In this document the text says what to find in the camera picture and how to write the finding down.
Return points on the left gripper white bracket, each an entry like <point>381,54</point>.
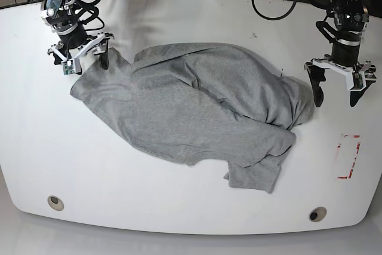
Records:
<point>343,60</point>

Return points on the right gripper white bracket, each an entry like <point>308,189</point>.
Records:
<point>75,44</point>

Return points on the grey T-shirt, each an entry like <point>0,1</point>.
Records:
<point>189,102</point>

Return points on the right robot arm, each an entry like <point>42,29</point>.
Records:
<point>64,12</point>

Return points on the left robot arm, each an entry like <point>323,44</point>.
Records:
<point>350,20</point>

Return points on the red tape marking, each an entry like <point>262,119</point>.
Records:
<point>346,156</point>

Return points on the right table grommet hole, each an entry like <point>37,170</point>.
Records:
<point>318,214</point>

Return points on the table grommet hole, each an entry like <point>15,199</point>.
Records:
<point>318,214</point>
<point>55,203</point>

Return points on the left table grommet hole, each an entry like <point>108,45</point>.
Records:
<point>55,203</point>

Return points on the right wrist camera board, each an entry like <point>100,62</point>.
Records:
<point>68,67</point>

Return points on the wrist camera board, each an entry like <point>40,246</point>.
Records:
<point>68,67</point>
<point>358,82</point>

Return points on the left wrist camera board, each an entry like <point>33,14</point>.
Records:
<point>358,82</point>

